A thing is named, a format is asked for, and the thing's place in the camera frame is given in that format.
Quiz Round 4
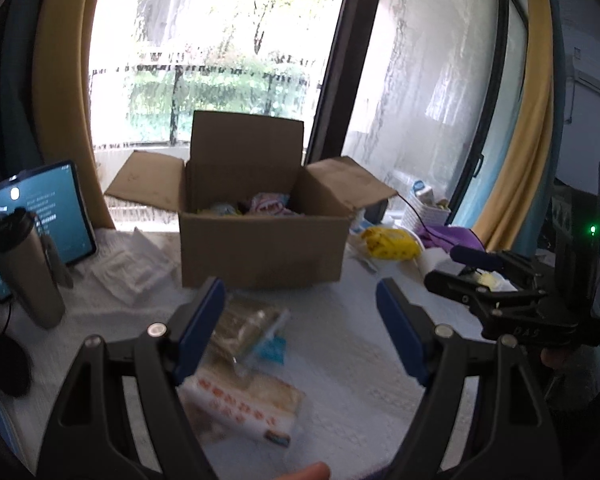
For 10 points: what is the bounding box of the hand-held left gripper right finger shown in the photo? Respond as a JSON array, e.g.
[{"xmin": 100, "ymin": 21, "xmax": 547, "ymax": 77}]
[{"xmin": 375, "ymin": 276, "xmax": 565, "ymax": 480}]

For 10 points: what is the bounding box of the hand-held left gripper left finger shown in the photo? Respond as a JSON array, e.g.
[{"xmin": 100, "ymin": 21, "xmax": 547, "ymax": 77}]
[{"xmin": 34, "ymin": 276, "xmax": 227, "ymax": 480}]

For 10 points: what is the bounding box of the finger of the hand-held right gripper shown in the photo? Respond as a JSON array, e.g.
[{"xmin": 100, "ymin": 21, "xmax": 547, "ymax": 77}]
[
  {"xmin": 423, "ymin": 269, "xmax": 549, "ymax": 322},
  {"xmin": 450, "ymin": 244, "xmax": 537, "ymax": 282}
]

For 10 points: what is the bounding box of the brown snack packet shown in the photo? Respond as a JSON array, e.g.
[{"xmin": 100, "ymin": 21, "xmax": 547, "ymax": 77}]
[{"xmin": 212, "ymin": 296, "xmax": 292, "ymax": 377}]

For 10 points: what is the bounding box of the white red print snack packet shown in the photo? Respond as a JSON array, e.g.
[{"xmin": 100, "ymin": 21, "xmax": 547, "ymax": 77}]
[{"xmin": 179, "ymin": 364, "xmax": 307, "ymax": 447}]

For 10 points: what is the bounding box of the cardboard box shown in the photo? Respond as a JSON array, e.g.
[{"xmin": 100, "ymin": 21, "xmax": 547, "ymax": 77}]
[{"xmin": 103, "ymin": 110, "xmax": 398, "ymax": 291}]

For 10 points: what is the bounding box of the pink snack packet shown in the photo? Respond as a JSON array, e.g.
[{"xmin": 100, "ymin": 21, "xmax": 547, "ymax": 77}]
[{"xmin": 244, "ymin": 194, "xmax": 289, "ymax": 216}]

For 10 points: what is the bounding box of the person's right hand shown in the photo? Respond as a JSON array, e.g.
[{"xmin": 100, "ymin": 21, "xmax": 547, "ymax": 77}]
[{"xmin": 539, "ymin": 347, "xmax": 576, "ymax": 373}]

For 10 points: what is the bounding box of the person's left hand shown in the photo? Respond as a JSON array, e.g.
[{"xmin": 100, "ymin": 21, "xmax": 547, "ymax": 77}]
[{"xmin": 279, "ymin": 461, "xmax": 332, "ymax": 480}]

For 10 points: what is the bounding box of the purple cloth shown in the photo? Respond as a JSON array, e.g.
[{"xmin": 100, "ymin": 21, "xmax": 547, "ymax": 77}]
[{"xmin": 414, "ymin": 225, "xmax": 483, "ymax": 252}]

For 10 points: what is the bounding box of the white tablecloth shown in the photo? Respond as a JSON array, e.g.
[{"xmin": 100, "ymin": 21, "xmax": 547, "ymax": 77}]
[{"xmin": 0, "ymin": 227, "xmax": 531, "ymax": 480}]

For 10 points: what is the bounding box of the white plastic basket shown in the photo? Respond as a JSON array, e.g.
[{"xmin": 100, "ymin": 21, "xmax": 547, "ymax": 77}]
[{"xmin": 402, "ymin": 195, "xmax": 452, "ymax": 229}]

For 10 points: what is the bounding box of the blue white carton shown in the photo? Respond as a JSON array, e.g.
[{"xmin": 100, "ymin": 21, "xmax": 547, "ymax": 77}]
[{"xmin": 410, "ymin": 182, "xmax": 437, "ymax": 206}]

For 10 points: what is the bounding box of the yellow wet wipes pack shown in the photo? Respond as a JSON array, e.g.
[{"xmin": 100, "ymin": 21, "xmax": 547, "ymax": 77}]
[{"xmin": 361, "ymin": 226, "xmax": 424, "ymax": 260}]

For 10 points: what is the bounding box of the white folded plastic bag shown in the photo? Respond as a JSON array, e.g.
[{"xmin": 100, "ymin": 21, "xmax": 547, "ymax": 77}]
[{"xmin": 91, "ymin": 242, "xmax": 177, "ymax": 306}]

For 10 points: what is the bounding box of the yellow curtain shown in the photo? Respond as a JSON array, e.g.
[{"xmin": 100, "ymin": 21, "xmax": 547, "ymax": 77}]
[
  {"xmin": 32, "ymin": 0, "xmax": 116, "ymax": 231},
  {"xmin": 472, "ymin": 0, "xmax": 556, "ymax": 251}
]

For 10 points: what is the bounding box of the tablet with blue case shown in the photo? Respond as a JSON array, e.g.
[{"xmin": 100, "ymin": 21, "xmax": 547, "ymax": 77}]
[{"xmin": 0, "ymin": 160, "xmax": 98, "ymax": 304}]

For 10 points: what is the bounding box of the steel travel tumbler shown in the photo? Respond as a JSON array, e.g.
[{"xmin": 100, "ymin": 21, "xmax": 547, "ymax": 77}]
[{"xmin": 0, "ymin": 209, "xmax": 67, "ymax": 330}]

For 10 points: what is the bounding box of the black round puck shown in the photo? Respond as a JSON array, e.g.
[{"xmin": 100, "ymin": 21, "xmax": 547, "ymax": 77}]
[{"xmin": 0, "ymin": 335, "xmax": 34, "ymax": 397}]

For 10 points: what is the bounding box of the white air conditioner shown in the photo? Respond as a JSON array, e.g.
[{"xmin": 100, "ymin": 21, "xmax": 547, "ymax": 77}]
[{"xmin": 565, "ymin": 45, "xmax": 600, "ymax": 107}]

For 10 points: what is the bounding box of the blue curtain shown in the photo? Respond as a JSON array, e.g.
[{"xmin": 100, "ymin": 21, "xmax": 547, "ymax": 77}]
[{"xmin": 0, "ymin": 0, "xmax": 43, "ymax": 196}]

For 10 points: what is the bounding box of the black charger cable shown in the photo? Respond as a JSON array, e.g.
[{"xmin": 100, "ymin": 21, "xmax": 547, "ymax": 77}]
[{"xmin": 397, "ymin": 194, "xmax": 431, "ymax": 233}]

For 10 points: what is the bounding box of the black window frame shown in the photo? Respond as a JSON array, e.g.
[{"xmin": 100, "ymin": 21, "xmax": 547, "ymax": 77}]
[{"xmin": 305, "ymin": 0, "xmax": 388, "ymax": 166}]

